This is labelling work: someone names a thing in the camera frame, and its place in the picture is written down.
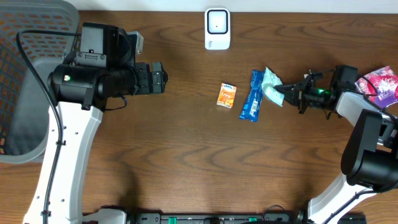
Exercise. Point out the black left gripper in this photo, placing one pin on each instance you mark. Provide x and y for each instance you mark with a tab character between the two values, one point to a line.
156	78

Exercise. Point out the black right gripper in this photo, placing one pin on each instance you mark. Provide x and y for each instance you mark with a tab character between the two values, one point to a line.
296	94

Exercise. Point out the mint green wipes pack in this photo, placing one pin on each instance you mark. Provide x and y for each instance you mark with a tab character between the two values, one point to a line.
269	82

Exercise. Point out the blue Oreo cookie pack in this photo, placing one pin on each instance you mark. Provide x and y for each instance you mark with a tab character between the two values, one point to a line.
252	105

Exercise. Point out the orange tissue pack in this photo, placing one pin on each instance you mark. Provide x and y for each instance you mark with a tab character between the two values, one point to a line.
226	95

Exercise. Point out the red purple pad pack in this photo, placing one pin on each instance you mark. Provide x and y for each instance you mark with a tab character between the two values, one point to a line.
380	85

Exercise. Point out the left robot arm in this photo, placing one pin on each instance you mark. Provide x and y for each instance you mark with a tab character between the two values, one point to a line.
77	90

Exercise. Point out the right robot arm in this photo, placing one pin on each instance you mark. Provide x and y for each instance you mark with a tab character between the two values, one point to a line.
369	160

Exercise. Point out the white barcode scanner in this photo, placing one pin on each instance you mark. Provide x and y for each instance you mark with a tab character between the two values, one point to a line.
217	29

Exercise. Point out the grey plastic mesh basket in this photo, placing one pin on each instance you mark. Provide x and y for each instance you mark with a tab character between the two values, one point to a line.
24	107

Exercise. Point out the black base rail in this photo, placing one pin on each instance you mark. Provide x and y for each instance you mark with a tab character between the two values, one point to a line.
155	218

